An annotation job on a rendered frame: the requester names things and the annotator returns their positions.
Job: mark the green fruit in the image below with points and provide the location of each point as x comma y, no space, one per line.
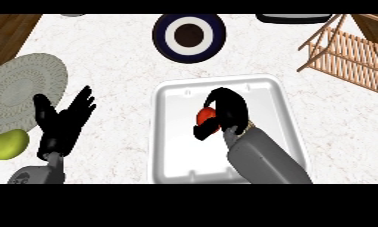
11,144

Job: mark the red tomato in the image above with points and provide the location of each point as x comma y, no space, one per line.
204,116

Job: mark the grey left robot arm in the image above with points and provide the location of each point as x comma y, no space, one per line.
39,172

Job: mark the navy and white plate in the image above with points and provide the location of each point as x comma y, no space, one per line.
189,37

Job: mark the small grey object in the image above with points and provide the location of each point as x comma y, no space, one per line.
73,15

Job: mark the grey woven round placemat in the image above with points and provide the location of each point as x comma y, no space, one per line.
24,91

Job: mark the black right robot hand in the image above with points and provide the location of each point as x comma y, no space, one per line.
231,109

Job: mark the wooden tiered shelf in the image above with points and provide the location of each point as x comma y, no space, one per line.
344,56

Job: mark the brown wooden cabinet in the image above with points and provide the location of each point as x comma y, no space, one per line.
14,34

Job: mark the white tray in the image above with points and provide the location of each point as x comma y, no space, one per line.
177,137

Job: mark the black and grey appliance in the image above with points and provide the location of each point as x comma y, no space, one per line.
294,18

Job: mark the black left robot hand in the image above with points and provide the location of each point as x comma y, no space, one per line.
61,127

